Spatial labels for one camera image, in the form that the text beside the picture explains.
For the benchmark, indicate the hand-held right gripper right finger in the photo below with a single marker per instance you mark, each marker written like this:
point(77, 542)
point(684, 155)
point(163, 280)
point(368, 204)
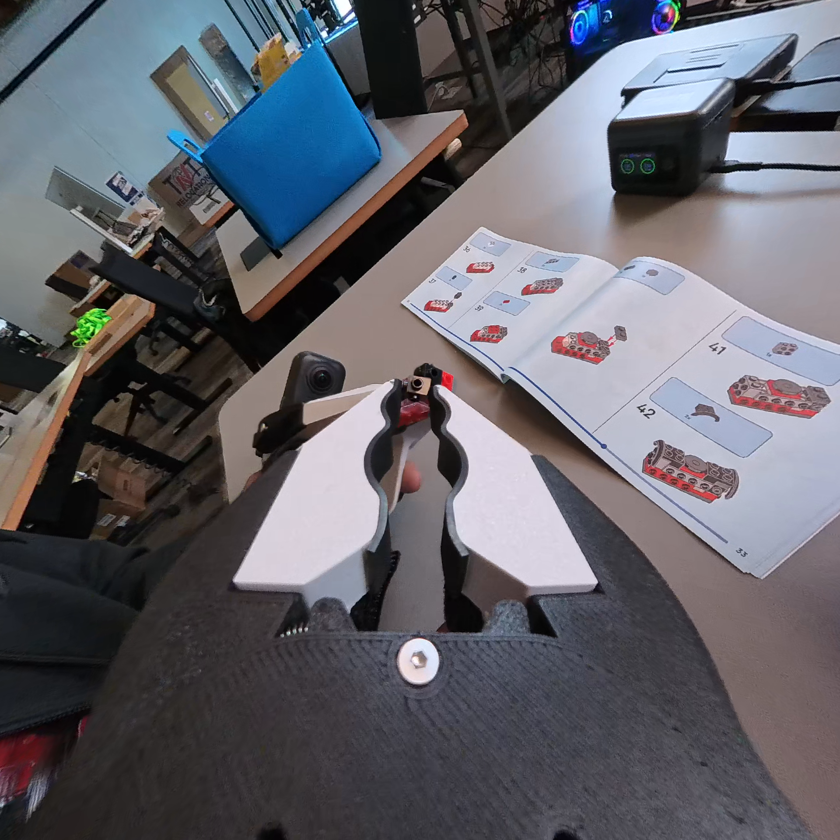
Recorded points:
point(512, 505)

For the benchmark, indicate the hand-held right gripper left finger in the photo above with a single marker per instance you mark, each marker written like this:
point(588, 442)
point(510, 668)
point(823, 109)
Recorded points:
point(321, 512)

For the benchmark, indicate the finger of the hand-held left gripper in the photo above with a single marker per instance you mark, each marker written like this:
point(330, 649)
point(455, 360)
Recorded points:
point(325, 417)
point(405, 443)

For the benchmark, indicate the red grey toy brick model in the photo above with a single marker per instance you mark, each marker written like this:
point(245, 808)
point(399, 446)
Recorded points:
point(420, 403)

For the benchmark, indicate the person's left forearm dark sleeve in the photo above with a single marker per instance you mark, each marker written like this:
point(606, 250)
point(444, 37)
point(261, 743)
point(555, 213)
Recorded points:
point(72, 610)

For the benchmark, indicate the white side desk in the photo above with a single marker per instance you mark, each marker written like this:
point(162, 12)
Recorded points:
point(367, 197)

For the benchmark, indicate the wooden desk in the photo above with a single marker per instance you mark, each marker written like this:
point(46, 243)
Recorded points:
point(39, 446)

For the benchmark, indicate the person's left hand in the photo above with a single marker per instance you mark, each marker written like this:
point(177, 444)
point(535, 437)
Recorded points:
point(411, 478)

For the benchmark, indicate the black office chair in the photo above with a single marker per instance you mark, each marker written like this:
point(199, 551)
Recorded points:
point(170, 282)

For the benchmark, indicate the brick instruction booklet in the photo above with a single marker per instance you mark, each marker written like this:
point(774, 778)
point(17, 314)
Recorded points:
point(623, 367)

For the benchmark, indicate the blue fabric bin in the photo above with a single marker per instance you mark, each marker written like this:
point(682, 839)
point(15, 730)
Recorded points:
point(295, 151)

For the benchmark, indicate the printed cardboard box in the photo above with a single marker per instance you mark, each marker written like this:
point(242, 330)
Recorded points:
point(187, 187)

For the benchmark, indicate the leaning white panel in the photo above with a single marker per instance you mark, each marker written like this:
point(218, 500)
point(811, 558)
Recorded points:
point(72, 193)

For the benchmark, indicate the leaning cardboard sheet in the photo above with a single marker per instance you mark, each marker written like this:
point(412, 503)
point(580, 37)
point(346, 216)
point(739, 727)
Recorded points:
point(190, 85)

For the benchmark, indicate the black chair back panel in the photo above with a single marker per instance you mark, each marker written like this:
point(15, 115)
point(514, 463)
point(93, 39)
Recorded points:
point(390, 59)

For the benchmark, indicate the red printed packet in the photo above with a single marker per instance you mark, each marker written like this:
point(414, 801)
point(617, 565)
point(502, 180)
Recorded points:
point(39, 761)

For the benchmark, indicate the black charger with green displays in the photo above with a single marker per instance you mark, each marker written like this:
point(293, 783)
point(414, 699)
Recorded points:
point(669, 138)

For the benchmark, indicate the computer case with coloured lights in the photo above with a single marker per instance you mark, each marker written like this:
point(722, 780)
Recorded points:
point(623, 19)

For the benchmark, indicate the black power bank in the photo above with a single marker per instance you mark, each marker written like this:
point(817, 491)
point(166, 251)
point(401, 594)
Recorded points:
point(715, 59)

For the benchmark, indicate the black phone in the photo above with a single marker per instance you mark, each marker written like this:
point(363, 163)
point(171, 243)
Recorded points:
point(807, 85)

